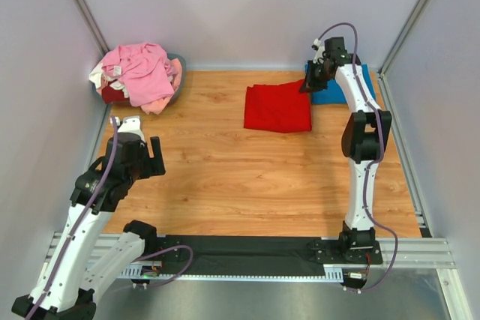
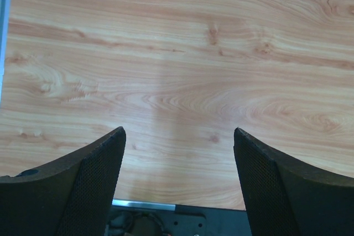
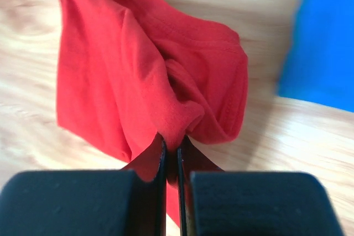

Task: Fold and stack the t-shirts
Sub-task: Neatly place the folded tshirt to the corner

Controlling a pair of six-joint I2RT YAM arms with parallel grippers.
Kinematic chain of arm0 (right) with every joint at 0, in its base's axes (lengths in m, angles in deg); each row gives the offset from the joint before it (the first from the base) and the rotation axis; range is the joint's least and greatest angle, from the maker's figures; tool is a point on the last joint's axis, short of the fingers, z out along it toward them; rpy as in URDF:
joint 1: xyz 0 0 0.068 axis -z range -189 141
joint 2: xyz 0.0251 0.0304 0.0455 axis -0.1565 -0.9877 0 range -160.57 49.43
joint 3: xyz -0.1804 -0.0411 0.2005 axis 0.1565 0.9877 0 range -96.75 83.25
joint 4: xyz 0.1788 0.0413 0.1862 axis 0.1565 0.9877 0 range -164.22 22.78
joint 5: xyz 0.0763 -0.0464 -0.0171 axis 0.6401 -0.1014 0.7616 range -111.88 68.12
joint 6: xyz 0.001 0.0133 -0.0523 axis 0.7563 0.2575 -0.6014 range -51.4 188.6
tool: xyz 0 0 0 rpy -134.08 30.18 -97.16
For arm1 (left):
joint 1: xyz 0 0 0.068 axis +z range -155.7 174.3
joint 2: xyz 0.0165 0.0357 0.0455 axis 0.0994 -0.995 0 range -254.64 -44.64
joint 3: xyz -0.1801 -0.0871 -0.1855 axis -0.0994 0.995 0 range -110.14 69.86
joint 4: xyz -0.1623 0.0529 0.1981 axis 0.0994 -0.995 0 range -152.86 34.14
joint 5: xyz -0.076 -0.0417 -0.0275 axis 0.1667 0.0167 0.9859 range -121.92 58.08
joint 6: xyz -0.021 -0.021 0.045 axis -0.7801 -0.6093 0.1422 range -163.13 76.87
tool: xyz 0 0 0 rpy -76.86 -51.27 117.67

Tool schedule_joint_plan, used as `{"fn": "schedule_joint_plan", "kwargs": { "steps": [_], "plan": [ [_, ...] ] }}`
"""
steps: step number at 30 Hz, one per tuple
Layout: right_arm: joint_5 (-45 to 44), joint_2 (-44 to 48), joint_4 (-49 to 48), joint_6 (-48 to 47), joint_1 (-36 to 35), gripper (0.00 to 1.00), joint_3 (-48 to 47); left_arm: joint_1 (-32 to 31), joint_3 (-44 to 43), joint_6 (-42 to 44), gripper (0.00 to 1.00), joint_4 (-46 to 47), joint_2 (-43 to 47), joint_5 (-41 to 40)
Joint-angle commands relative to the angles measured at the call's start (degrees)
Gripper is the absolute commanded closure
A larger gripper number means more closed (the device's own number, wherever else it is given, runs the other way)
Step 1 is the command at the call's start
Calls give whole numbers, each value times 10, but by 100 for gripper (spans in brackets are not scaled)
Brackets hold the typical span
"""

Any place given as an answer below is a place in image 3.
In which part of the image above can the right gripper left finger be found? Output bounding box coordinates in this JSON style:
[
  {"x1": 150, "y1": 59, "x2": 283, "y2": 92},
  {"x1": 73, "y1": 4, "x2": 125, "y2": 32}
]
[{"x1": 1, "y1": 135, "x2": 166, "y2": 235}]

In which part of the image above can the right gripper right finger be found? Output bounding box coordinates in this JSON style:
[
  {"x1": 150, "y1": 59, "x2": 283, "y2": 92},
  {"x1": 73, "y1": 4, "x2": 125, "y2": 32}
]
[{"x1": 177, "y1": 138, "x2": 341, "y2": 235}]

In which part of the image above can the red t shirt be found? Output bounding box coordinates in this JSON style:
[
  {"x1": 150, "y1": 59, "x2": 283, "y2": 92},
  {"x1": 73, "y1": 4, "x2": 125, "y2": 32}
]
[{"x1": 55, "y1": 0, "x2": 249, "y2": 225}]

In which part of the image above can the folded blue t shirt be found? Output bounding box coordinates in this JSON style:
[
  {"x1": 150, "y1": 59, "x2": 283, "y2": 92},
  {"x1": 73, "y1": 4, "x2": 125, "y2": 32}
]
[{"x1": 278, "y1": 0, "x2": 353, "y2": 112}]

